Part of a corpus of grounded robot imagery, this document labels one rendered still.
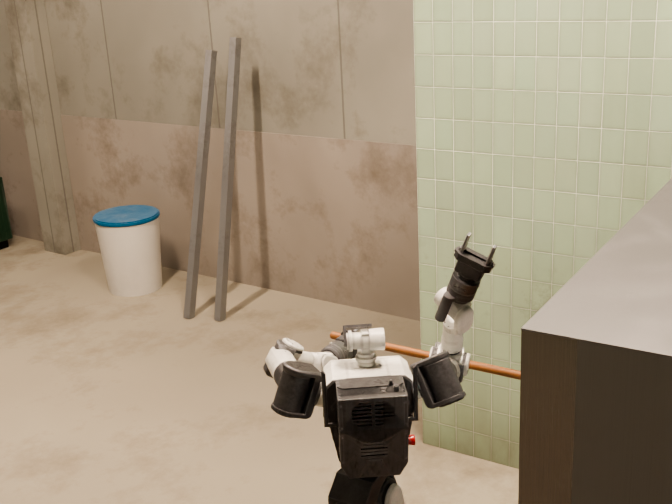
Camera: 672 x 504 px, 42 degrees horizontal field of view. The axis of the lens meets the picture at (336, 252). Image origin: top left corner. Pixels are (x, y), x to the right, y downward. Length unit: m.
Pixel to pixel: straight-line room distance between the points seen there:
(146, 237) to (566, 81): 4.17
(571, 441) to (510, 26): 3.03
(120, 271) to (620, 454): 6.37
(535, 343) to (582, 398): 0.09
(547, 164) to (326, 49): 2.67
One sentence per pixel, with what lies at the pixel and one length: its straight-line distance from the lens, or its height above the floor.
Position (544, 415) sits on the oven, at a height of 1.98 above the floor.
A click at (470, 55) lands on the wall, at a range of 4.17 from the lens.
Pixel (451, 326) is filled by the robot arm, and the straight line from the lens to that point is 2.82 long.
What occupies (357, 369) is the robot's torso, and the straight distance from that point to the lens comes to 2.64.
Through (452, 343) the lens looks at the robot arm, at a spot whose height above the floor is 1.37.
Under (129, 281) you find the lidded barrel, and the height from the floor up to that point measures 0.14.
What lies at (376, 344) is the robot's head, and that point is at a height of 1.48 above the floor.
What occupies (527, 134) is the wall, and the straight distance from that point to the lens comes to 4.12.
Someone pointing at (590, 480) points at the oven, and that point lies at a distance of 1.24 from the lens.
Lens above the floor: 2.58
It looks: 19 degrees down
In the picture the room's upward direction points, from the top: 3 degrees counter-clockwise
